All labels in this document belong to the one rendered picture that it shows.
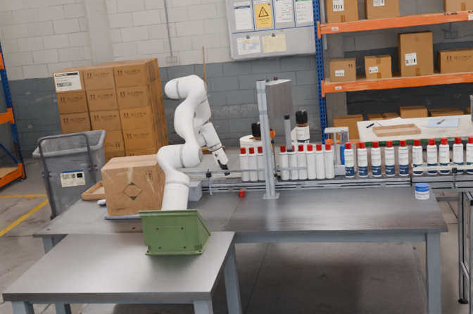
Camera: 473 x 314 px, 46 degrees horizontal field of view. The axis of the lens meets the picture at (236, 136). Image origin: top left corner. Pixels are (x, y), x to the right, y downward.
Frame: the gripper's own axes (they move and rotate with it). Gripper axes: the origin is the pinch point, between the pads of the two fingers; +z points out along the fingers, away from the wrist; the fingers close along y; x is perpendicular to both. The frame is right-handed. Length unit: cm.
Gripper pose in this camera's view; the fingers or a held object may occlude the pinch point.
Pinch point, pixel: (226, 172)
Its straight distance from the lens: 337.2
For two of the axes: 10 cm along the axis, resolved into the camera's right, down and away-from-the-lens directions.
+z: 4.1, 9.0, 1.3
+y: 2.0, -2.2, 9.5
